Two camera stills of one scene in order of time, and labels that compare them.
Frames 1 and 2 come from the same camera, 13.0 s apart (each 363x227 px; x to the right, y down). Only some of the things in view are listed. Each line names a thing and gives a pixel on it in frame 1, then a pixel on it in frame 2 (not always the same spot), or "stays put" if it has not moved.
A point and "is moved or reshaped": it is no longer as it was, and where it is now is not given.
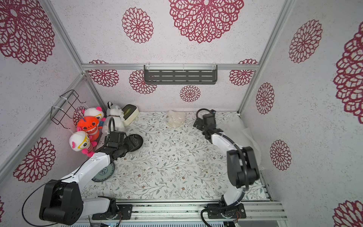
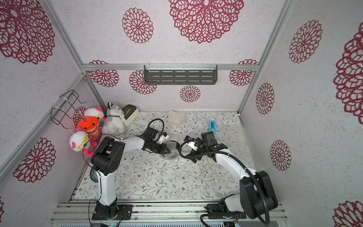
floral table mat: (174, 162) stays put
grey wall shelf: (178, 74) stays put
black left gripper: (132, 146) -> (162, 151)
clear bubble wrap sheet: (175, 119) stays put
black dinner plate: (140, 141) is moved or reshaped
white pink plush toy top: (95, 112) stays put
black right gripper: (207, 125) -> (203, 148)
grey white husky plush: (116, 120) stays put
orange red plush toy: (90, 125) stays put
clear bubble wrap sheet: (233, 127) -> (173, 146)
